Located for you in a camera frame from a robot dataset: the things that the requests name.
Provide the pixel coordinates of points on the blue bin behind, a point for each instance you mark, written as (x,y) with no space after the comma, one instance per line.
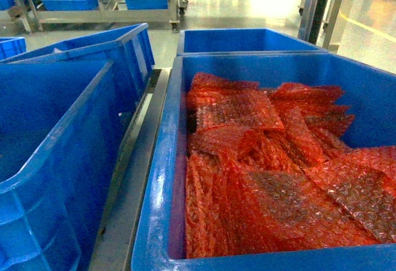
(240,40)

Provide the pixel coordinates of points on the empty blue bin bottom shelf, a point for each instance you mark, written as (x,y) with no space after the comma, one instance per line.
(61,127)

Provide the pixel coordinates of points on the red bubble wrap bags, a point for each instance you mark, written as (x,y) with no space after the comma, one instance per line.
(268,171)

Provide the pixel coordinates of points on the stainless steel shelf rack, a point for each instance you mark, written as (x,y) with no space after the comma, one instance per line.
(115,242)

